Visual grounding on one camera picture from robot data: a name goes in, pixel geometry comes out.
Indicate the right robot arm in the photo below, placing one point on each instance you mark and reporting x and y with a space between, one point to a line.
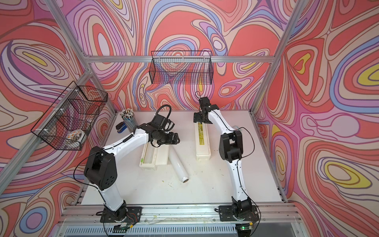
231 151

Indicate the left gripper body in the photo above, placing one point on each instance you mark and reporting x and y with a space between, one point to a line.
167 138

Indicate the left wire basket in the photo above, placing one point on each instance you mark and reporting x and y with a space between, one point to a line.
77 107

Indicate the pencil cup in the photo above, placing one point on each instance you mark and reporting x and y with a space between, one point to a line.
129 119

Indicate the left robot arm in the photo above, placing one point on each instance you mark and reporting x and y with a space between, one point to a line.
101 166

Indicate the wire basket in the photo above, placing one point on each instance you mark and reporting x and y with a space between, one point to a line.
77 107
181 67

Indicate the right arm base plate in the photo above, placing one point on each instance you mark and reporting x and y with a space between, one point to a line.
228 213

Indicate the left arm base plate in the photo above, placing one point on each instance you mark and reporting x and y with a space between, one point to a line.
126 214

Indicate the blue stapler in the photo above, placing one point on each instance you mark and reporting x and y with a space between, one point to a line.
120 127

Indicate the white wrap dispenser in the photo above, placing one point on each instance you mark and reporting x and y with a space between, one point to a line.
202 142
153 157

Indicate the back wire basket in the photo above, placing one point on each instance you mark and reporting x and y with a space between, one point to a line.
181 67

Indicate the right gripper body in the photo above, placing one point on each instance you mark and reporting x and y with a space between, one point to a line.
200 118

